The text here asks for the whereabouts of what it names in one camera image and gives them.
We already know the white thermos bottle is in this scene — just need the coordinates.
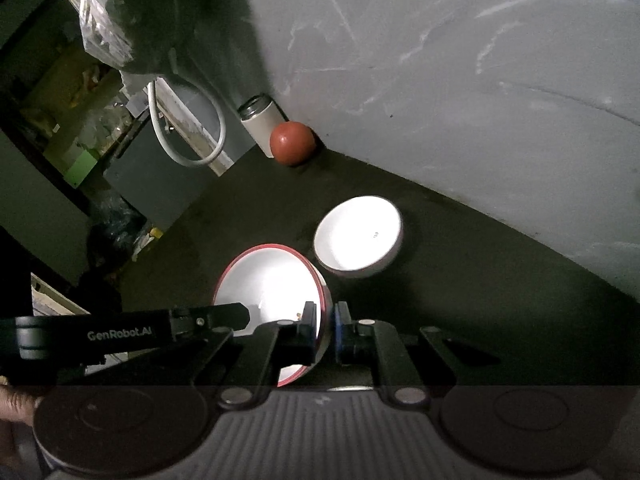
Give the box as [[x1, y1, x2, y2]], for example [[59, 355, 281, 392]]
[[236, 94, 286, 160]]

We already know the black trash bag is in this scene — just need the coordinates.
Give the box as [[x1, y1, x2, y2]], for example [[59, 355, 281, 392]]
[[87, 195, 151, 271]]

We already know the red tomato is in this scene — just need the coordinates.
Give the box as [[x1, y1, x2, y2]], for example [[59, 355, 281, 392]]
[[270, 121, 317, 167]]

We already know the white hose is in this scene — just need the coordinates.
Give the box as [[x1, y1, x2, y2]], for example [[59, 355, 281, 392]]
[[147, 77, 227, 167]]

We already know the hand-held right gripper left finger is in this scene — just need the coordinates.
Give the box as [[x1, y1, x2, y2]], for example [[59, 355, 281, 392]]
[[192, 302, 321, 406]]

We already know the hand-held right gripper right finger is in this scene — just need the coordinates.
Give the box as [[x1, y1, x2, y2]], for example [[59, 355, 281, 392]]
[[334, 301, 501, 407]]

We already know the white ceramic bowl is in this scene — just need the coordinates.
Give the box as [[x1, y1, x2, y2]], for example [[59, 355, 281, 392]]
[[212, 244, 333, 388], [313, 195, 405, 279]]

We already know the cluttered wooden shelf unit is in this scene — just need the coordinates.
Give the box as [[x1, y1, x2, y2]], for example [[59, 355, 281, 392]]
[[0, 10, 151, 171]]

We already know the clear hanging plastic bag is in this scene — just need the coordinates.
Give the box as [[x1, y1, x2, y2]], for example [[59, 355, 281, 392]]
[[47, 0, 203, 76]]

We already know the green box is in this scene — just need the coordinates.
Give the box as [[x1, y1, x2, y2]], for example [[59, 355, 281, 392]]
[[65, 150, 98, 188]]

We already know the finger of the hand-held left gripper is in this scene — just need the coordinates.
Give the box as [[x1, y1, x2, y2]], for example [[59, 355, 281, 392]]
[[169, 302, 251, 346]]

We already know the grey cabinet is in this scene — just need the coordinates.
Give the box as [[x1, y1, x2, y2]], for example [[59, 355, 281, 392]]
[[102, 120, 206, 231]]

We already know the person's left hand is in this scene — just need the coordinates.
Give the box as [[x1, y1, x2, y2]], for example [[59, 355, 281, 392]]
[[0, 385, 43, 427]]

